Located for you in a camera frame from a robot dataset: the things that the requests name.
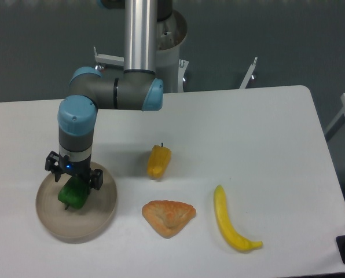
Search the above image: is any triangular pastry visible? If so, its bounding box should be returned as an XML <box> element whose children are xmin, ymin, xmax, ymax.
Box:
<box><xmin>142</xmin><ymin>200</ymin><xmax>196</xmax><ymax>239</ymax></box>

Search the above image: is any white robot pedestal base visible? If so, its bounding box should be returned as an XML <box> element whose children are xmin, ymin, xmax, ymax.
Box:
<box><xmin>91</xmin><ymin>10</ymin><xmax>260</xmax><ymax>94</ymax></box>

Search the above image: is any beige round plate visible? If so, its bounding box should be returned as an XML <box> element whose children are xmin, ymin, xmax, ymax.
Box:
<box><xmin>36</xmin><ymin>162</ymin><xmax>118</xmax><ymax>243</ymax></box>

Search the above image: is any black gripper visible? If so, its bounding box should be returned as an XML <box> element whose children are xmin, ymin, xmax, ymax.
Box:
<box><xmin>45</xmin><ymin>151</ymin><xmax>103</xmax><ymax>193</ymax></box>

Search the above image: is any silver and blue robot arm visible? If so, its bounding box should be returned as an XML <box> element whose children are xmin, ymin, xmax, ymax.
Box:
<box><xmin>45</xmin><ymin>1</ymin><xmax>173</xmax><ymax>193</ymax></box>

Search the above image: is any green bell pepper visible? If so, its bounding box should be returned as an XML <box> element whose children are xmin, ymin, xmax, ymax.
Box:
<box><xmin>57</xmin><ymin>176</ymin><xmax>90</xmax><ymax>209</ymax></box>

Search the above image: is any yellow bell pepper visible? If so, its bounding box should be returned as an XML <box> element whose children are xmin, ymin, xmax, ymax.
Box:
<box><xmin>147</xmin><ymin>143</ymin><xmax>172</xmax><ymax>179</ymax></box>

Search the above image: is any yellow banana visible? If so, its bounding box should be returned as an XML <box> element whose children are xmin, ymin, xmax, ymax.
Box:
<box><xmin>213</xmin><ymin>185</ymin><xmax>263</xmax><ymax>252</ymax></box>

